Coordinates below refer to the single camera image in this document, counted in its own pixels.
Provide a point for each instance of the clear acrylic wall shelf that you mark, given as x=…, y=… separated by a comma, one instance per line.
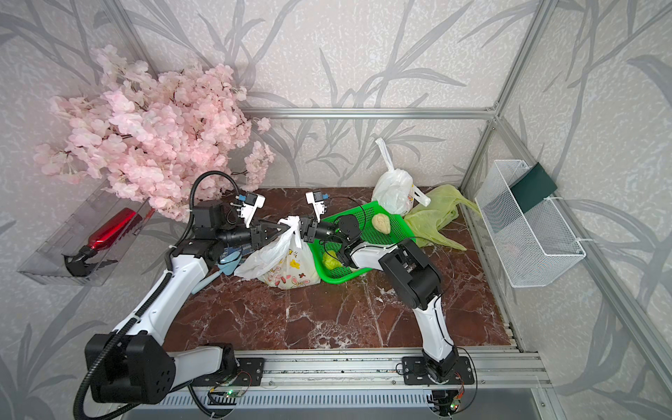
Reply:
x=46, y=265

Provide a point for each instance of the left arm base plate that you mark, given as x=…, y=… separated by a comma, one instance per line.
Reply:
x=248, y=373

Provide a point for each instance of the dark green card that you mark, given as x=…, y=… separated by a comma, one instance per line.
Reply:
x=533, y=187

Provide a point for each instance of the light blue toy trowel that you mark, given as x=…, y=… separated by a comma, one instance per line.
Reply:
x=226, y=265

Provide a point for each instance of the red spray bottle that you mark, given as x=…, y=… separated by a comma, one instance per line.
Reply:
x=102, y=239

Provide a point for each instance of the aluminium front rail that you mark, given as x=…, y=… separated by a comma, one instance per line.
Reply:
x=493, y=367

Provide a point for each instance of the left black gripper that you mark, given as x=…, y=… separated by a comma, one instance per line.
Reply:
x=257, y=237

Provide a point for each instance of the pink cherry blossom tree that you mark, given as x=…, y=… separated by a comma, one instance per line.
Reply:
x=162, y=139

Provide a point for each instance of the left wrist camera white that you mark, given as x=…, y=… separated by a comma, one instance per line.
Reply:
x=248, y=205

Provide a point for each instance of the green pear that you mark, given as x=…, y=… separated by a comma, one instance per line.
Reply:
x=330, y=260

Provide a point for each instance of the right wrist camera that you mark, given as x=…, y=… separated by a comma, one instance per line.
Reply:
x=318, y=200

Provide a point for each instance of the green plastic basket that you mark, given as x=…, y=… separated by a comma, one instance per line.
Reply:
x=364, y=214

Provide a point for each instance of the light green plastic bag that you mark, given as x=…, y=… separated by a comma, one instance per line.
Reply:
x=426, y=222

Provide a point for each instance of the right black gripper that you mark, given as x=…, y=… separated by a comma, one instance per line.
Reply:
x=310, y=230

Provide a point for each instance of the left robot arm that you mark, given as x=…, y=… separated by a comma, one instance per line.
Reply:
x=129, y=366

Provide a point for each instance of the beige pear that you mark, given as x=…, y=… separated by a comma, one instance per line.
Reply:
x=381, y=223

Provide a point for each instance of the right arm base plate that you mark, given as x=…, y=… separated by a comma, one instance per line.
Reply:
x=420, y=371

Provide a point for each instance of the white wire mesh basket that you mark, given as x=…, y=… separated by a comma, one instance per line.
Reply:
x=534, y=248

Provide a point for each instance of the white printed plastic bag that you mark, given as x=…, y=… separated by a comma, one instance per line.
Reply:
x=395, y=190

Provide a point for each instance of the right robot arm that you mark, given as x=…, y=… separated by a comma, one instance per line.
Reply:
x=414, y=278

